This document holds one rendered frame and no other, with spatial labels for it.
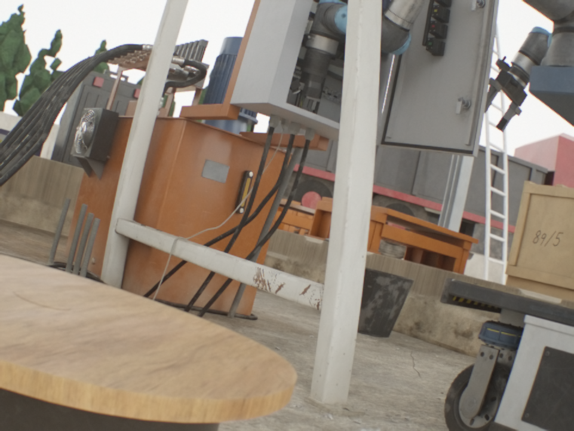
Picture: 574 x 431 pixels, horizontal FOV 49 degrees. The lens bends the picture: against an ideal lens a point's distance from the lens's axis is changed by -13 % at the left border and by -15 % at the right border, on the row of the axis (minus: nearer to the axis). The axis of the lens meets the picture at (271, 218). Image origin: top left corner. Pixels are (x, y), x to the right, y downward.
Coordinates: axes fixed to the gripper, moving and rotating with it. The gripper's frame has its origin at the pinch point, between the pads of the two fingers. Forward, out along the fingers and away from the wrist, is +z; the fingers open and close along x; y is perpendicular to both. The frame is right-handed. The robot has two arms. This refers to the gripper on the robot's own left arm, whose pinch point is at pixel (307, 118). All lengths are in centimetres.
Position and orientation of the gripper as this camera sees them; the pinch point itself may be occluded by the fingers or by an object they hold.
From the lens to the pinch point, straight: 205.8
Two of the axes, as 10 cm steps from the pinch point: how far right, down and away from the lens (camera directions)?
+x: 4.2, 3.2, -8.5
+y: -8.6, -1.5, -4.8
